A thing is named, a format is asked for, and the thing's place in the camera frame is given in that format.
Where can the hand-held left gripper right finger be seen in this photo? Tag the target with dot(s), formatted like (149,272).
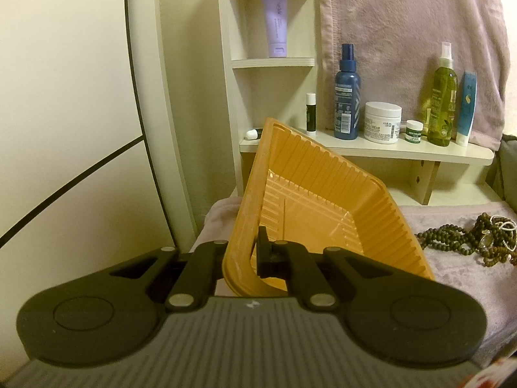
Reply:
(268,256)

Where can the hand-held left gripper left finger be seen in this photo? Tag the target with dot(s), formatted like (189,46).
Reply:
(210,255)

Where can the orange ribbed plastic tray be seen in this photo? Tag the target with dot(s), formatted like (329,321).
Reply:
(315,226)

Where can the small white capped black tube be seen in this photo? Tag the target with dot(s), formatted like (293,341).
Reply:
(252,134)

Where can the white wooden shelf unit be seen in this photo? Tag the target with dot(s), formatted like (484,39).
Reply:
(363,150)

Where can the white capped lip balm stick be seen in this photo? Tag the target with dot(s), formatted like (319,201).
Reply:
(310,115)

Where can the blue spray bottle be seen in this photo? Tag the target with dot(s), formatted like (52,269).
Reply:
(346,101)

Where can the white cream jar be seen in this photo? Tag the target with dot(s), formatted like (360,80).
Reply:
(381,123)

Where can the small green labelled jar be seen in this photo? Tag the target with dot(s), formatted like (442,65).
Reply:
(414,132)

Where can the pink table cloth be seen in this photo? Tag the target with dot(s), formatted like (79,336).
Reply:
(464,291)

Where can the green spray bottle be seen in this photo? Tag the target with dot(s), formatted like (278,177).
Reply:
(442,105)

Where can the purple squeeze tube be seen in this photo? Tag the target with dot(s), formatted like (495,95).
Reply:
(275,24)

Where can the large round mirror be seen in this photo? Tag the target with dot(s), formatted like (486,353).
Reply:
(60,68)

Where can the blue and white tube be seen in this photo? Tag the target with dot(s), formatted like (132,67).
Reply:
(466,109)

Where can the red and white packet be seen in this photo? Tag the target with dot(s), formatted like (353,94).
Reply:
(492,374)

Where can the pink hanging towel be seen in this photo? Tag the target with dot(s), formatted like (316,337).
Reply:
(404,28)

